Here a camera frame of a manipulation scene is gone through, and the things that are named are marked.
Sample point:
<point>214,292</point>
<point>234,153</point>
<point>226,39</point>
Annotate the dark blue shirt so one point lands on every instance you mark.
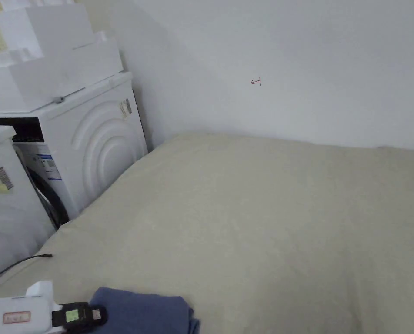
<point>148,313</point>

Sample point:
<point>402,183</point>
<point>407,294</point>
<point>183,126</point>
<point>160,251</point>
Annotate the white washing machine with foam blocks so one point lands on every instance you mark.
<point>71,121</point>

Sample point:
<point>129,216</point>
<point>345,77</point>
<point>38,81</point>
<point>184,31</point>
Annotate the bed with beige sheet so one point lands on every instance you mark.
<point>248,222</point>

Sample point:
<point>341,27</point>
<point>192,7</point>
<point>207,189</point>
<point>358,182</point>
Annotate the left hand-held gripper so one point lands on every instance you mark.
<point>15,313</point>

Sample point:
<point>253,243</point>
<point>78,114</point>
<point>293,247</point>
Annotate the white washing machine with yellow label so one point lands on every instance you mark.
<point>8,195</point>

